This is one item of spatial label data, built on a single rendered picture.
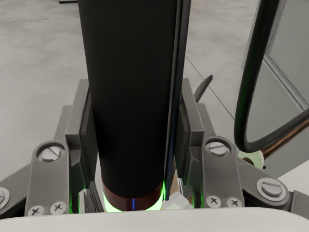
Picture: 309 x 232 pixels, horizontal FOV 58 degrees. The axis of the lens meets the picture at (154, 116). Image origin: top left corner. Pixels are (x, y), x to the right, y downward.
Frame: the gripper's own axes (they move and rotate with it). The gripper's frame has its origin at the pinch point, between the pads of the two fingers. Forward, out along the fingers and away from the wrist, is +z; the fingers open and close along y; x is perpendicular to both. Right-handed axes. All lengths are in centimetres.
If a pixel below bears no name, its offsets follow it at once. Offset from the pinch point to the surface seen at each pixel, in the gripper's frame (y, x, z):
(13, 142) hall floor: -102, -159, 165
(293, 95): 70, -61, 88
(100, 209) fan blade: -7.3, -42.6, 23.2
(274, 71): 70, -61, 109
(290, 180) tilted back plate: 31, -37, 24
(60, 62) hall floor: -89, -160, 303
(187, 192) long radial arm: 12, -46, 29
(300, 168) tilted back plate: 33, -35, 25
